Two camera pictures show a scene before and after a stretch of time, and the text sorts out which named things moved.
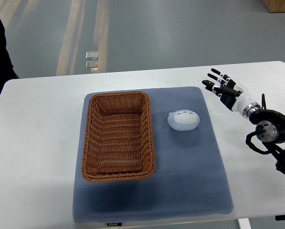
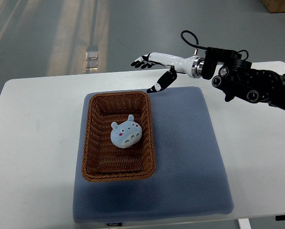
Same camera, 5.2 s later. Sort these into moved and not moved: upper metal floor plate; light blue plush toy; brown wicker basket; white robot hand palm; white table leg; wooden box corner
Moved: white robot hand palm; light blue plush toy
Not moved: wooden box corner; brown wicker basket; white table leg; upper metal floor plate
